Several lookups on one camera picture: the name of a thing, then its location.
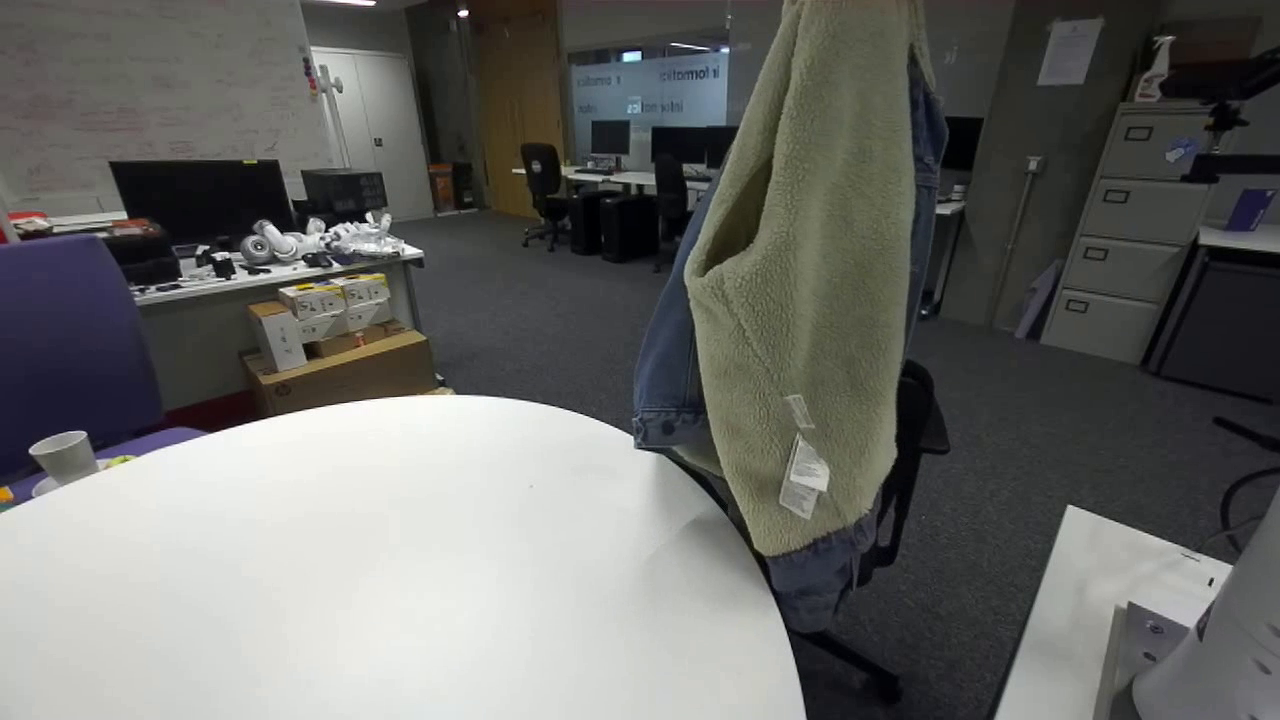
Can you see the blue denim fleece-lined jacket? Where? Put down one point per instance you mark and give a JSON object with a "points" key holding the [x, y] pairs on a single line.
{"points": [[815, 295]]}

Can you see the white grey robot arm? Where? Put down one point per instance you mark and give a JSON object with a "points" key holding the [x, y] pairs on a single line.
{"points": [[1225, 643]]}

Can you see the black swivel desk chair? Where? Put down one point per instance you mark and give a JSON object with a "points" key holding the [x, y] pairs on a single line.
{"points": [[544, 186], [669, 202]]}

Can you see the black office chair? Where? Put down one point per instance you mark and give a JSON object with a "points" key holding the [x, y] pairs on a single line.
{"points": [[922, 415]]}

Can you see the long white office desk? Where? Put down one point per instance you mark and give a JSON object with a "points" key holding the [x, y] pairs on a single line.
{"points": [[624, 174]]}

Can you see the black flat monitor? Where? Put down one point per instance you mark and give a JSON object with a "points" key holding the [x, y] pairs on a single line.
{"points": [[963, 143], [611, 133], [684, 144]]}

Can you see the brown wooden door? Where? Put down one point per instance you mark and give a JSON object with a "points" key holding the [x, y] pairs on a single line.
{"points": [[521, 105]]}

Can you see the large brown cardboard box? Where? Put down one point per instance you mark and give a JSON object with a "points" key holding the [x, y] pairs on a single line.
{"points": [[355, 376]]}

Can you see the white yellow carton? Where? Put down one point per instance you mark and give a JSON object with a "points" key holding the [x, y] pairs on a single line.
{"points": [[343, 301]]}

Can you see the black boxy monitor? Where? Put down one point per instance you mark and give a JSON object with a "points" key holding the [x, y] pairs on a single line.
{"points": [[343, 193]]}

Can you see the white crumpled packaging pile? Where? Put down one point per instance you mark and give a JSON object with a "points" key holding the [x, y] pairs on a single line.
{"points": [[320, 242]]}

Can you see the white door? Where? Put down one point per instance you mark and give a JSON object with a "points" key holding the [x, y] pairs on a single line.
{"points": [[367, 133]]}

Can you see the tan small carton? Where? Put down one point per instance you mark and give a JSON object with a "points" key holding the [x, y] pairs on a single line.
{"points": [[272, 334]]}

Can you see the grey cluttered desk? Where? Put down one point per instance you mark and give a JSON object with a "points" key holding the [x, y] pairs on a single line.
{"points": [[200, 320]]}

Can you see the beige filing cabinet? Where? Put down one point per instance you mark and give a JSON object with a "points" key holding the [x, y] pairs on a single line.
{"points": [[1132, 225]]}

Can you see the black box on desk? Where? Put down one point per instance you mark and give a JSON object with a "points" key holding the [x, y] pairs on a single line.
{"points": [[141, 253]]}

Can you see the purple partition panel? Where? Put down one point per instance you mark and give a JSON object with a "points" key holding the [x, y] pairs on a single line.
{"points": [[65, 346]]}

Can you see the dark low cabinet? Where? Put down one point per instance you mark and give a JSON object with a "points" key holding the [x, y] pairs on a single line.
{"points": [[1223, 320]]}

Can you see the white spray bottle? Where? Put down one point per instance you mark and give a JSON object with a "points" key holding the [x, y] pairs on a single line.
{"points": [[1148, 70]]}

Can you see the white paper cup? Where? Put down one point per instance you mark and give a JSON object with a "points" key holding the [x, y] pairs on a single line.
{"points": [[63, 459]]}

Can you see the purple blue folder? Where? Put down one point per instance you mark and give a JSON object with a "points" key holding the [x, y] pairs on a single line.
{"points": [[1251, 209]]}

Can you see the white paper wall notice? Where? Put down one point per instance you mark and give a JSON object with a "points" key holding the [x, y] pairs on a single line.
{"points": [[1069, 48]]}

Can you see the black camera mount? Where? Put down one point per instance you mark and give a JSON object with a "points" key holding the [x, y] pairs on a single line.
{"points": [[1234, 161]]}

